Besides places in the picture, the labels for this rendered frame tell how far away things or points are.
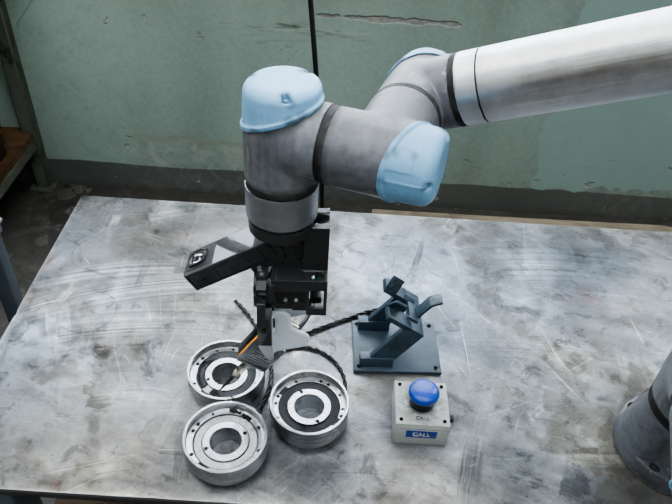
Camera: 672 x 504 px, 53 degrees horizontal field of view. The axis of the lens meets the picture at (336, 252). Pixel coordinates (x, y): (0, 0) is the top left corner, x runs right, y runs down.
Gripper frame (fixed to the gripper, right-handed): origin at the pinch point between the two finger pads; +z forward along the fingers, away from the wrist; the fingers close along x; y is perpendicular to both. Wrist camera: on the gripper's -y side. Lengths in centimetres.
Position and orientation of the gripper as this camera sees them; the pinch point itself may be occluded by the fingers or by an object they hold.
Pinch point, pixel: (265, 342)
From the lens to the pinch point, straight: 84.5
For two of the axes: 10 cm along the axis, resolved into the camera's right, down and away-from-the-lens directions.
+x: -0.1, -6.5, 7.6
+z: -0.5, 7.6, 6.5
